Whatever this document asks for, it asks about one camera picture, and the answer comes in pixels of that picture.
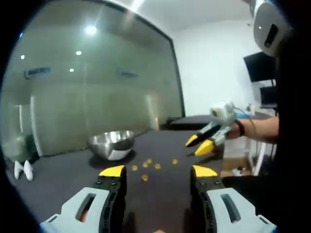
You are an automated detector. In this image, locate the stainless steel bowl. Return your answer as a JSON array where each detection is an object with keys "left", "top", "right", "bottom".
[{"left": 86, "top": 130, "right": 136, "bottom": 161}]

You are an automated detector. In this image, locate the group of orange candies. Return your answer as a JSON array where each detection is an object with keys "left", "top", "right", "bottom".
[{"left": 131, "top": 159, "right": 179, "bottom": 182}]

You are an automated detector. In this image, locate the person's right hand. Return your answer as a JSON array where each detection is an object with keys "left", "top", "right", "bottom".
[{"left": 225, "top": 121, "right": 242, "bottom": 140}]

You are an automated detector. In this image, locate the dark background table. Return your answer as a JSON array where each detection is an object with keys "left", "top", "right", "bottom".
[{"left": 167, "top": 115, "right": 277, "bottom": 132}]

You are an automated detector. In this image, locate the black wristband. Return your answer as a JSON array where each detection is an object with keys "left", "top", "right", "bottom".
[{"left": 236, "top": 119, "right": 246, "bottom": 137}]

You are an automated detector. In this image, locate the black table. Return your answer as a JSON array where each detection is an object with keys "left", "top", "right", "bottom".
[{"left": 4, "top": 130, "right": 225, "bottom": 233}]

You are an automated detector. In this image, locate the black desk screen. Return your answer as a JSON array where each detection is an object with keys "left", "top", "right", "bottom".
[{"left": 259, "top": 85, "right": 278, "bottom": 109}]

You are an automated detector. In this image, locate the person's dark clothed body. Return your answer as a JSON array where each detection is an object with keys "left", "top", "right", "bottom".
[{"left": 222, "top": 21, "right": 311, "bottom": 233}]

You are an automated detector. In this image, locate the thin gripper cable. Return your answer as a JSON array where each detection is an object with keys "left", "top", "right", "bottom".
[{"left": 233, "top": 106, "right": 256, "bottom": 133}]

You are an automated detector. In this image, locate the white shelf frame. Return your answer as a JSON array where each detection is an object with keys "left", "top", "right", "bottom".
[{"left": 244, "top": 139, "right": 277, "bottom": 176}]

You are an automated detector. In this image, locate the black wall monitor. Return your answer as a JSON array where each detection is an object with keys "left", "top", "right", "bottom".
[{"left": 243, "top": 51, "right": 276, "bottom": 83}]

